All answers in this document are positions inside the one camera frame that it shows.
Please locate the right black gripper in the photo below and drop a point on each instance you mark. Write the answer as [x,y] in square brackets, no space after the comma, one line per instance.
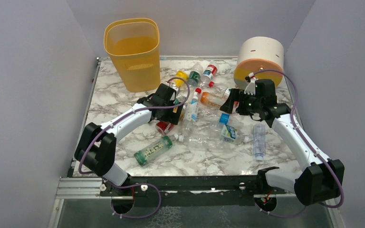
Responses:
[233,102]

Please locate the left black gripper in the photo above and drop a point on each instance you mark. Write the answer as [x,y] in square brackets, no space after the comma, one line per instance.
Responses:
[168,114]

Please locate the amber bottle red cap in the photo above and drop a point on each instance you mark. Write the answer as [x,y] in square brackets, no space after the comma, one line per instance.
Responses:
[164,127]

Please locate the clear bottle blue label red cap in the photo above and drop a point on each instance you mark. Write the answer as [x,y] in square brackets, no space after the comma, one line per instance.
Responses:
[190,115]

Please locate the green tinted bottle green cap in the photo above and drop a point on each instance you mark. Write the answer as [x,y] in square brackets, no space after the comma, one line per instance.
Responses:
[152,151]

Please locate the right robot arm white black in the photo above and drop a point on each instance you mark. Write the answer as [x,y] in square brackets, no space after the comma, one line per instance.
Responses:
[321,177]

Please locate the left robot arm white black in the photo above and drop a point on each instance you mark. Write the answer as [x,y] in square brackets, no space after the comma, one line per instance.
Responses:
[97,145]

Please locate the yellow plastic mesh bin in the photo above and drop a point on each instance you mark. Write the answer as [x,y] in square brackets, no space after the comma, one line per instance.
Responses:
[133,46]

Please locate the clear bottle red white label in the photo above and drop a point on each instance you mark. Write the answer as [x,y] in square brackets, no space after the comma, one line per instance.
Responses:
[220,90]

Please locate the yellow juice bottle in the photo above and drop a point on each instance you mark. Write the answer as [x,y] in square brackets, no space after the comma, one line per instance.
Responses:
[177,82]

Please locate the clear bottle bright blue label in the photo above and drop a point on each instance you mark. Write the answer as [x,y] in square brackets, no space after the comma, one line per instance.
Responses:
[216,119]

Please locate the orange drink bottle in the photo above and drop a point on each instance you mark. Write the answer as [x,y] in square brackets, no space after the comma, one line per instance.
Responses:
[212,100]

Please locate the clear bottle blue green label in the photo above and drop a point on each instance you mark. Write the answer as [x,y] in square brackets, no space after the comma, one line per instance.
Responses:
[230,134]

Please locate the clear bottle dark green label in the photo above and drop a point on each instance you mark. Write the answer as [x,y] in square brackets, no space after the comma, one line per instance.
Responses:
[195,74]

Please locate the small clear bottle blue cap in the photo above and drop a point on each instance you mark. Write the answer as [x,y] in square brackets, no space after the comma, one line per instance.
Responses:
[259,142]

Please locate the white cylindrical container orange lid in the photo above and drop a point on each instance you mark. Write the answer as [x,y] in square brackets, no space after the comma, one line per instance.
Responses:
[259,53]

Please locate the clear unlabeled bottle white cap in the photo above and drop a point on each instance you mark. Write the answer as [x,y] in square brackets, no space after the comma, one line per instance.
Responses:
[199,141]

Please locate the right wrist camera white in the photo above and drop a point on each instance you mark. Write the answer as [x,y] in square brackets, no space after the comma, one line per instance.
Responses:
[250,88]

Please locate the black aluminium base frame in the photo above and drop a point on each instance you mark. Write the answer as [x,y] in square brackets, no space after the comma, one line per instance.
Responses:
[203,174]

